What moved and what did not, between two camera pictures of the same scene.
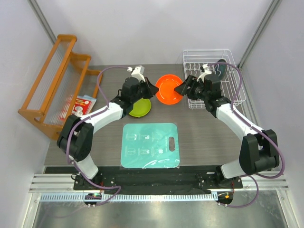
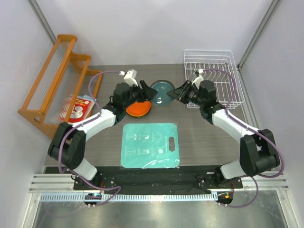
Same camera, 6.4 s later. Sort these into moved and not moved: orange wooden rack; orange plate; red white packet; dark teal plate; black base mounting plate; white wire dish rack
Moved: orange plate; dark teal plate
Not moved: black base mounting plate; white wire dish rack; red white packet; orange wooden rack
